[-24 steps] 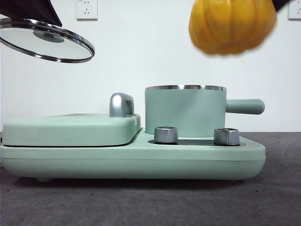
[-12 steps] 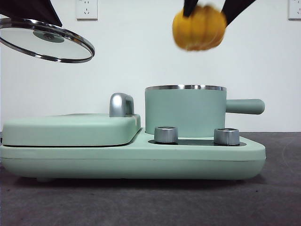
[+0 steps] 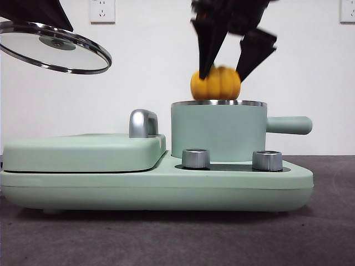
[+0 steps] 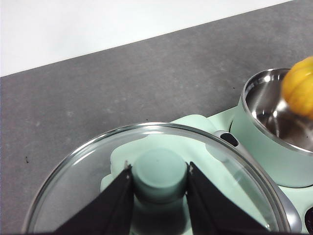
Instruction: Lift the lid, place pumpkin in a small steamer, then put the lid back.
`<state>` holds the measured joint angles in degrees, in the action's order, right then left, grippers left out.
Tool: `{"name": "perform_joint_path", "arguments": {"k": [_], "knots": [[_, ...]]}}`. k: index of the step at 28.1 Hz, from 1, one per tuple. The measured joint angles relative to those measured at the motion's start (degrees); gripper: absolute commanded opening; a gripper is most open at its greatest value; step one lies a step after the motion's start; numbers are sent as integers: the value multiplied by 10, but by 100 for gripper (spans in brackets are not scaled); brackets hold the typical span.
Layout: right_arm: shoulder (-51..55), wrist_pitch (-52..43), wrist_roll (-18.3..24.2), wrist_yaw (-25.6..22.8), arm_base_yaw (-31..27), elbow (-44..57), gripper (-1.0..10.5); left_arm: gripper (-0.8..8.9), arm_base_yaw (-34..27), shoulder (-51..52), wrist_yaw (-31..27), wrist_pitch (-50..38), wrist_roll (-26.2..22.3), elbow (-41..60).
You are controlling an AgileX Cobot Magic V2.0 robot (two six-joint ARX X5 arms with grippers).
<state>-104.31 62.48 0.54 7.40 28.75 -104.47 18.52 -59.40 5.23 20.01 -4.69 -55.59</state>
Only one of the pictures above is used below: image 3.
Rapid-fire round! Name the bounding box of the yellow toy pumpkin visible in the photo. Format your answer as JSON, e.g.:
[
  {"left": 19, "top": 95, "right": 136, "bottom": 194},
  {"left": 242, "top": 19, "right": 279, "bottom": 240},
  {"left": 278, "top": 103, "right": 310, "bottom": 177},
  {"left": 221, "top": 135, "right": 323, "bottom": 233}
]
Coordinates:
[{"left": 190, "top": 65, "right": 242, "bottom": 101}]

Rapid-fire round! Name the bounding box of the glass lid with green knob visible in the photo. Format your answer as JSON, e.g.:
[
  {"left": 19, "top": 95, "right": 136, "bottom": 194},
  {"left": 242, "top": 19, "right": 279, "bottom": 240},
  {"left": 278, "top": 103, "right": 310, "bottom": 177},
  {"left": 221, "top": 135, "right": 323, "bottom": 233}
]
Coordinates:
[{"left": 0, "top": 21, "right": 113, "bottom": 75}]

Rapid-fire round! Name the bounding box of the white wall socket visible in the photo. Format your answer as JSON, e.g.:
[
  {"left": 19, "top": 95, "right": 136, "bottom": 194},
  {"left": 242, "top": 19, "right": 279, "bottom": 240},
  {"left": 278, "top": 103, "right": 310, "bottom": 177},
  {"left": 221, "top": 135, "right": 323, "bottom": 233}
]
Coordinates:
[
  {"left": 339, "top": 0, "right": 355, "bottom": 24},
  {"left": 90, "top": 0, "right": 116, "bottom": 25}
]

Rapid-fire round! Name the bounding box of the black control panel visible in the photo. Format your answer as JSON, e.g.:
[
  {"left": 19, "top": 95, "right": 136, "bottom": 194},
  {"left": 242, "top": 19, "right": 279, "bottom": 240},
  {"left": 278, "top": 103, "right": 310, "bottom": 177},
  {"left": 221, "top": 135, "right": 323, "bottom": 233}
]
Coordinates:
[{"left": 174, "top": 163, "right": 284, "bottom": 171}]

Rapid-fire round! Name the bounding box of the silver control knob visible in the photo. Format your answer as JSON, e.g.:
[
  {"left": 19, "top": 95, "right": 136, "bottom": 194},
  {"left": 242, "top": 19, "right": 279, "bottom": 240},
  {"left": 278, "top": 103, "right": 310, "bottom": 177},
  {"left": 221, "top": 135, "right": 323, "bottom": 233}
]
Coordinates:
[
  {"left": 251, "top": 151, "right": 284, "bottom": 171},
  {"left": 181, "top": 149, "right": 211, "bottom": 170}
]

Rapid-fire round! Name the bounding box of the mint green breakfast machine base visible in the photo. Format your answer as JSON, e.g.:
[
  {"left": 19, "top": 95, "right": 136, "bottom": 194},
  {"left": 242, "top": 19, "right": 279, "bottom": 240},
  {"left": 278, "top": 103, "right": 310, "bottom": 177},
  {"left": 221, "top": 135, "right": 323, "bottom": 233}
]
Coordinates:
[{"left": 0, "top": 149, "right": 315, "bottom": 216}]

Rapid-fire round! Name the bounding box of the mint green pot with handle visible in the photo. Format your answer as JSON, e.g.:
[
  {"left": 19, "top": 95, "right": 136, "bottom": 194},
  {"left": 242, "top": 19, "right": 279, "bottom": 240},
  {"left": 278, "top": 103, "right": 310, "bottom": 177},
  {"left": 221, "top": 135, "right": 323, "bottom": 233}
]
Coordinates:
[{"left": 170, "top": 99, "right": 313, "bottom": 164}]

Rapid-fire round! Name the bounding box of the mint green hinged griddle cover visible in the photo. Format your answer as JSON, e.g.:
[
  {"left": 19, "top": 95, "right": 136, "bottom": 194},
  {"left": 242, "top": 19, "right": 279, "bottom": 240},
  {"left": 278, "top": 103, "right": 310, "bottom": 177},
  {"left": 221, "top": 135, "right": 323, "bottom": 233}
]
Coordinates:
[{"left": 2, "top": 134, "right": 168, "bottom": 174}]

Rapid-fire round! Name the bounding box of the silver cover handle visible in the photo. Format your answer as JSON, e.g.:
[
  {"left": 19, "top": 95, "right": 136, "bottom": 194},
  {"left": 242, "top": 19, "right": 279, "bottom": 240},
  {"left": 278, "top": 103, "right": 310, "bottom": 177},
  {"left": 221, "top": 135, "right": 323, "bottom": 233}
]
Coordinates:
[{"left": 128, "top": 109, "right": 160, "bottom": 139}]

